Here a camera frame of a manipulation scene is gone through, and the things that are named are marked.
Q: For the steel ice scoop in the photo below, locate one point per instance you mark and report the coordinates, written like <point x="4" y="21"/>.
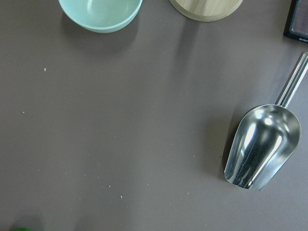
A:
<point x="266" y="137"/>

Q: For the green bowl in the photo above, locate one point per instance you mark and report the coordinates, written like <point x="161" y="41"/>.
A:
<point x="101" y="16"/>

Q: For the wooden glass stand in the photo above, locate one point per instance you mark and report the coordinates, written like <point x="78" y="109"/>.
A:
<point x="206" y="10"/>

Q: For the black wine glass rack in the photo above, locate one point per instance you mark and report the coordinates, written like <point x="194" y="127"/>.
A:
<point x="296" y="26"/>

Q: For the green lime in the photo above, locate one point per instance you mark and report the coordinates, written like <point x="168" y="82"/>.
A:
<point x="22" y="229"/>

